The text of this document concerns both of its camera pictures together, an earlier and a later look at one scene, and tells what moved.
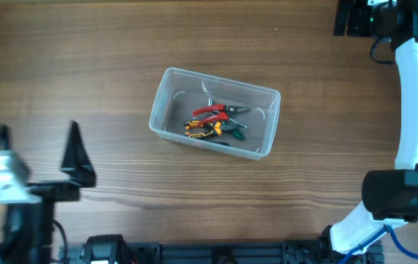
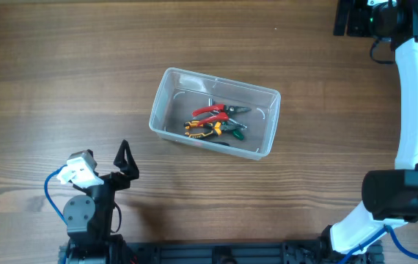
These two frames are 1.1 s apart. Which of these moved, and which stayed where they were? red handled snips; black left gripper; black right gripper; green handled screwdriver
Moved: black left gripper
Stayed: red handled snips; green handled screwdriver; black right gripper
